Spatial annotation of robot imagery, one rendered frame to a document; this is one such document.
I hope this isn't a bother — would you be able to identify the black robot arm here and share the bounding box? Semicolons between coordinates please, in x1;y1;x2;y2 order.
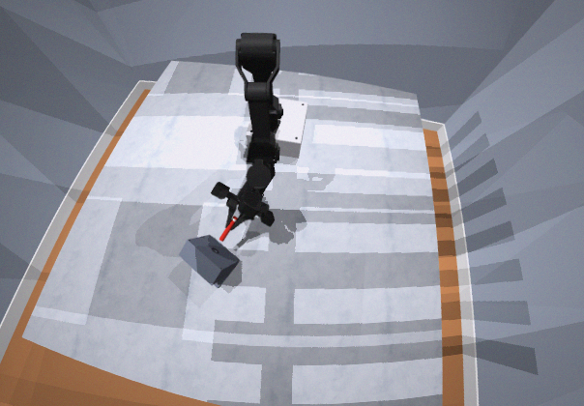
235;33;283;218

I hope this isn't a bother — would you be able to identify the dark red peg with grey band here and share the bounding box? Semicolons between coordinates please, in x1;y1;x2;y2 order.
219;217;237;241

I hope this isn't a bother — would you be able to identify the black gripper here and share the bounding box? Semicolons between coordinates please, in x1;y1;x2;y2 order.
211;181;275;231

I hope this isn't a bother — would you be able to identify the dark grey square panel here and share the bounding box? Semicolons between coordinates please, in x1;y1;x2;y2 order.
179;235;241;288

